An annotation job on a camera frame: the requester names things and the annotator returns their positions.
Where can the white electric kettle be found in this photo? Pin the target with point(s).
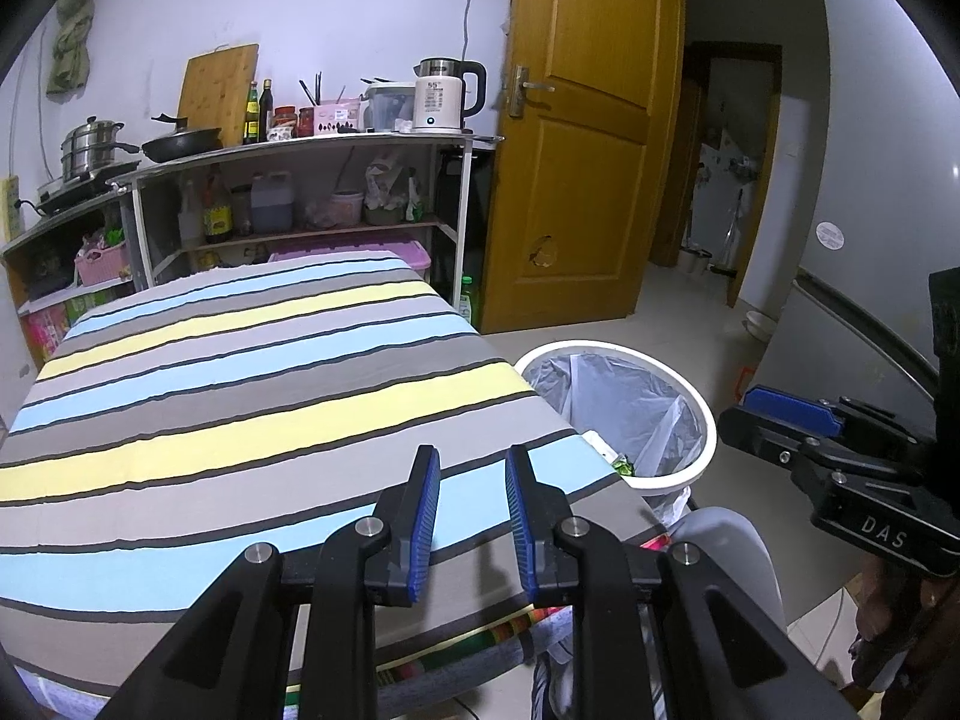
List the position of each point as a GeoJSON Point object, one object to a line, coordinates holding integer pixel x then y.
{"type": "Point", "coordinates": [435, 101]}

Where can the red sauce jar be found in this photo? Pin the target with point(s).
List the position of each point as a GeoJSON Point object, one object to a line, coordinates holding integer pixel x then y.
{"type": "Point", "coordinates": [306, 121]}

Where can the small brown jar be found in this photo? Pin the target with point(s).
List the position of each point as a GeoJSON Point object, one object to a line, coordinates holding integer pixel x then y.
{"type": "Point", "coordinates": [241, 215]}

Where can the pink green packages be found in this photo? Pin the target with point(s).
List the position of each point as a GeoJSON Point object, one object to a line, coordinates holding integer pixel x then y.
{"type": "Point", "coordinates": [67, 316]}

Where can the person's right forearm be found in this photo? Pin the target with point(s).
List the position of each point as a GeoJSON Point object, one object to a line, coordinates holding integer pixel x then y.
{"type": "Point", "coordinates": [937, 690]}

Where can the dark liquid jug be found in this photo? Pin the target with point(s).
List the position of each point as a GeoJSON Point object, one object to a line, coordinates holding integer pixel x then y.
{"type": "Point", "coordinates": [271, 204]}

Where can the green bottle yellow label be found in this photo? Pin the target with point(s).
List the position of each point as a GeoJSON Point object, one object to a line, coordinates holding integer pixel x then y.
{"type": "Point", "coordinates": [251, 116]}

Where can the green hanging cloth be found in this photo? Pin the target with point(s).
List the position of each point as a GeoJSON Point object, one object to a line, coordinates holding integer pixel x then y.
{"type": "Point", "coordinates": [71, 45]}

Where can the striped tablecloth table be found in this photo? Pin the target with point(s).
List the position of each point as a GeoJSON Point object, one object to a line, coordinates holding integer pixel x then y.
{"type": "Point", "coordinates": [262, 390]}

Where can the white appliance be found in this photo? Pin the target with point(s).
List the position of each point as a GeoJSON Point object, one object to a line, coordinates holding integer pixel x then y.
{"type": "Point", "coordinates": [724, 165]}

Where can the white metal shelf unit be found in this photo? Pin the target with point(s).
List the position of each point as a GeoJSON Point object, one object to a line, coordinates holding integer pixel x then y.
{"type": "Point", "coordinates": [337, 144]}

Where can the colourful striped mat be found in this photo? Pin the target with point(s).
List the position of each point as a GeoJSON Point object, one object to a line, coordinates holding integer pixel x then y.
{"type": "Point", "coordinates": [480, 641]}

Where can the black frying pan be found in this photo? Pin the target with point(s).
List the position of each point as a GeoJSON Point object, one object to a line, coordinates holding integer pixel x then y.
{"type": "Point", "coordinates": [184, 142]}

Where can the small green bottle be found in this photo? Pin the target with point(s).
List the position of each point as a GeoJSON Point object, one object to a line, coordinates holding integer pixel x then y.
{"type": "Point", "coordinates": [414, 200]}

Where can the white plastic bottle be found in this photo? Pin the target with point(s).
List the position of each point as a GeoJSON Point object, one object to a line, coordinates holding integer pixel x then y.
{"type": "Point", "coordinates": [187, 215]}

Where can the black induction cooker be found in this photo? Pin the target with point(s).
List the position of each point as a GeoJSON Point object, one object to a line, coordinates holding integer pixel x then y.
{"type": "Point", "coordinates": [75, 193]}

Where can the steel steamer pot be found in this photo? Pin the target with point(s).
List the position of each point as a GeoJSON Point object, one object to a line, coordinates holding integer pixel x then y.
{"type": "Point", "coordinates": [90, 150]}

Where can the person's right hand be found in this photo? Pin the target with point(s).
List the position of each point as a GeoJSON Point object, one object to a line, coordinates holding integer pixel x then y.
{"type": "Point", "coordinates": [892, 615]}

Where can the pink plastic basket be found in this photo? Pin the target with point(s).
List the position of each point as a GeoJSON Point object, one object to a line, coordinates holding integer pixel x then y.
{"type": "Point", "coordinates": [101, 264]}

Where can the white floor bowl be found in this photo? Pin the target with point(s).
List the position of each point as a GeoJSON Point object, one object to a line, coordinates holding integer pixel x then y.
{"type": "Point", "coordinates": [759, 324]}

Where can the red plastic item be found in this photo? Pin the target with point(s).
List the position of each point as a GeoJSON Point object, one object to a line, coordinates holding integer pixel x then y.
{"type": "Point", "coordinates": [746, 382]}

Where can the white plastic bags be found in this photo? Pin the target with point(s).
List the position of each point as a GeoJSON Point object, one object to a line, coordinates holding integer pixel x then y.
{"type": "Point", "coordinates": [386, 180]}

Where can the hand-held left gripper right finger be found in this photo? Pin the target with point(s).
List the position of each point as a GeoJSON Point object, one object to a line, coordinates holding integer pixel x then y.
{"type": "Point", "coordinates": [523, 532]}

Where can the pink utensil holder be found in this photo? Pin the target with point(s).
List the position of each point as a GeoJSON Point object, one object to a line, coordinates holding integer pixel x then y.
{"type": "Point", "coordinates": [336, 116]}

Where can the dark chopsticks bundle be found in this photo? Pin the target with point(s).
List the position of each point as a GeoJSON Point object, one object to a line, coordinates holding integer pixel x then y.
{"type": "Point", "coordinates": [316, 86]}

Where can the yellow power strip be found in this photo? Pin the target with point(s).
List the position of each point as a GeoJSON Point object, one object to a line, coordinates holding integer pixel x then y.
{"type": "Point", "coordinates": [11, 206]}

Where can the yellow wooden door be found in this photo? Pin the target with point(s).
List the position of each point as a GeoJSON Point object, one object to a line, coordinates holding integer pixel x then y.
{"type": "Point", "coordinates": [577, 202]}

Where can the grey refrigerator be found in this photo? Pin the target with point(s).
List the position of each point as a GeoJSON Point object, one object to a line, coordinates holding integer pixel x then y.
{"type": "Point", "coordinates": [877, 165]}

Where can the dark soy sauce bottle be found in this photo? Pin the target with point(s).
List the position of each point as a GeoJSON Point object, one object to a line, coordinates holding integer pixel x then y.
{"type": "Point", "coordinates": [219, 215]}

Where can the pink plastic tub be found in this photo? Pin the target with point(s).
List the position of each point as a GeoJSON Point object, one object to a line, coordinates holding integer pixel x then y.
{"type": "Point", "coordinates": [346, 208]}

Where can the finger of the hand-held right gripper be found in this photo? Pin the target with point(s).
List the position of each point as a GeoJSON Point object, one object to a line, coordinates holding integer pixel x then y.
{"type": "Point", "coordinates": [757, 439]}
{"type": "Point", "coordinates": [791, 409]}

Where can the green soda bottle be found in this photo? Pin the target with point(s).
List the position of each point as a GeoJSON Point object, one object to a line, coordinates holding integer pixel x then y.
{"type": "Point", "coordinates": [467, 301]}

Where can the white trash bin with liner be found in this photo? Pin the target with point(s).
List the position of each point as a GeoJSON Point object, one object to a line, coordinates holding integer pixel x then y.
{"type": "Point", "coordinates": [637, 412]}

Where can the wooden cutting board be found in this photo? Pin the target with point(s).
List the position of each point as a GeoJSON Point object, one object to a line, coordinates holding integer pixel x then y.
{"type": "Point", "coordinates": [217, 90]}

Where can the yellow door frame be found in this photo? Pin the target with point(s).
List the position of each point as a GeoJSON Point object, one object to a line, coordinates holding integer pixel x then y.
{"type": "Point", "coordinates": [752, 255]}

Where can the low side shelf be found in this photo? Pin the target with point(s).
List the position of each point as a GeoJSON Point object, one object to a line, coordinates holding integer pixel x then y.
{"type": "Point", "coordinates": [45, 230]}

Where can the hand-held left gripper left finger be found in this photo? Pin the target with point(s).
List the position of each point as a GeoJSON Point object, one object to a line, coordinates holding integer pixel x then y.
{"type": "Point", "coordinates": [421, 532]}

